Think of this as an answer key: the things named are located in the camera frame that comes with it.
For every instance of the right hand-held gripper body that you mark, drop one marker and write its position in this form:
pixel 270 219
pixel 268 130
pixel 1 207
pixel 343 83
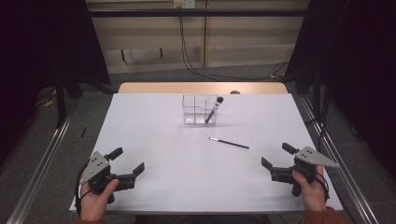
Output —
pixel 306 163

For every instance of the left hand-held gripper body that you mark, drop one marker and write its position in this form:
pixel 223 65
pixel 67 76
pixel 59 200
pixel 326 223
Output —
pixel 100 175

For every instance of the clear plastic organizer box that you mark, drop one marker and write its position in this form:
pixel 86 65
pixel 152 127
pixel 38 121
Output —
pixel 196 119

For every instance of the person's left hand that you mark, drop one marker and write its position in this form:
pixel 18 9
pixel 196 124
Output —
pixel 93 202

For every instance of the person's right hand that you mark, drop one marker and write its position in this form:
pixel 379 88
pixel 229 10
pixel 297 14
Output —
pixel 311 193

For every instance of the small black floor stick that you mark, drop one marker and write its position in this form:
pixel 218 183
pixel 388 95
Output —
pixel 83 132

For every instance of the thin black makeup brush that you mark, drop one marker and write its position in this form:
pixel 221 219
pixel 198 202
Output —
pixel 229 142

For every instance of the white board sheet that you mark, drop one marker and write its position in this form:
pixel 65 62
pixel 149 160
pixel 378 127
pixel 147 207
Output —
pixel 199 180

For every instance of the wooden table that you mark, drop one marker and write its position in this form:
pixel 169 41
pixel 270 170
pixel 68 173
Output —
pixel 174 88

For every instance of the dark curtain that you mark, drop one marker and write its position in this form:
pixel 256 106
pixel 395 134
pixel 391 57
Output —
pixel 40 40
pixel 361 62

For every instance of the silver metal floor rail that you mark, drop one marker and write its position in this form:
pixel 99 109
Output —
pixel 40 174
pixel 345 174

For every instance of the black metal stand post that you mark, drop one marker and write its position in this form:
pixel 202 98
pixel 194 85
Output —
pixel 60 102
pixel 317 102

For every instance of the black horizontal frame bar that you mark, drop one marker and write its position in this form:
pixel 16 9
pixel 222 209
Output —
pixel 199 13

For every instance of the white wall outlet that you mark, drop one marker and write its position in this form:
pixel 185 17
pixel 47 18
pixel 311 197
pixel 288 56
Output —
pixel 184 3

